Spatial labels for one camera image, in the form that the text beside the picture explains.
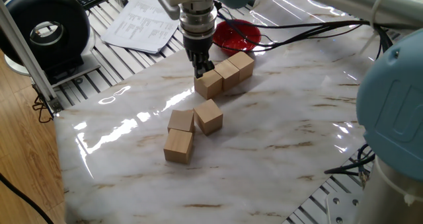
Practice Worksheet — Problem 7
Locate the thin black hanging cable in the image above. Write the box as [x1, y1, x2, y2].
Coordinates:
[31, 85, 56, 124]

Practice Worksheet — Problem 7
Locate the white printed paper stack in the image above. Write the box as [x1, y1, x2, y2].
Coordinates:
[100, 0, 181, 55]

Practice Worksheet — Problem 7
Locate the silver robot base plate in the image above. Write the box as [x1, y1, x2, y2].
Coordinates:
[325, 191, 364, 224]

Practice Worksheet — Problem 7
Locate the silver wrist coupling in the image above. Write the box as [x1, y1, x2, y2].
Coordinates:
[178, 1, 219, 40]

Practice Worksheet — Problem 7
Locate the black ring shaped device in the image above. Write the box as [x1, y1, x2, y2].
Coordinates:
[0, 0, 102, 88]

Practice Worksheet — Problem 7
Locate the white marble pattern board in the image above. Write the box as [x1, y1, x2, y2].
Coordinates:
[54, 0, 384, 224]

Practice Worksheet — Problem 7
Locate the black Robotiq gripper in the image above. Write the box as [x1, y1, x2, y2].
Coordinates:
[182, 34, 215, 79]

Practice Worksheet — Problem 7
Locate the blue cable with brass connector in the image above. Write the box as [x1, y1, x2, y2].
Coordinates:
[356, 143, 376, 189]

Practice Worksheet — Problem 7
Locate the red glossy bowl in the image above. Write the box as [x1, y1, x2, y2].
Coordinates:
[212, 19, 262, 56]

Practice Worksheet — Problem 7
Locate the light wooden cube block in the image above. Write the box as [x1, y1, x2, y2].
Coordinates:
[193, 99, 224, 136]
[213, 59, 241, 92]
[163, 128, 194, 165]
[194, 69, 223, 100]
[167, 109, 196, 134]
[227, 51, 255, 82]

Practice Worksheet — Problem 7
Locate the thick black floor cable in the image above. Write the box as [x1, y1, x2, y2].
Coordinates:
[0, 171, 56, 224]

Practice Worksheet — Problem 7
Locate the black wrist cable with plug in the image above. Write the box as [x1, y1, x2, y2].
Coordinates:
[214, 15, 364, 53]

